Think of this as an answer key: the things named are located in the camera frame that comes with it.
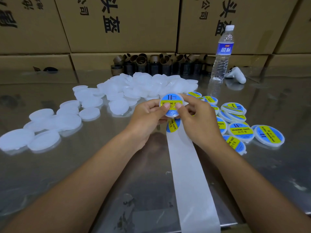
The person's left hand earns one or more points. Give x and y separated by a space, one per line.
141 126

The person's right forearm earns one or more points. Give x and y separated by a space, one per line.
267 194

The white handheld controller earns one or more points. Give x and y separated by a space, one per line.
235 75

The row of dark cardboard tubes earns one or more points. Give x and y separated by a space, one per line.
146 64

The pile of white plastic lids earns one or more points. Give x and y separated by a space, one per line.
124 87

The stack of brown cardboard boxes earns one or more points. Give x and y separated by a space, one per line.
124 24

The person's right hand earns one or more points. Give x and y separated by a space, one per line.
204 123

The person's left forearm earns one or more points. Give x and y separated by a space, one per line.
68 194

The clear plastic water bottle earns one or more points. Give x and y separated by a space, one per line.
222 53

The sticker roll with backing strip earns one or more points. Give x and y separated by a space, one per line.
192 191

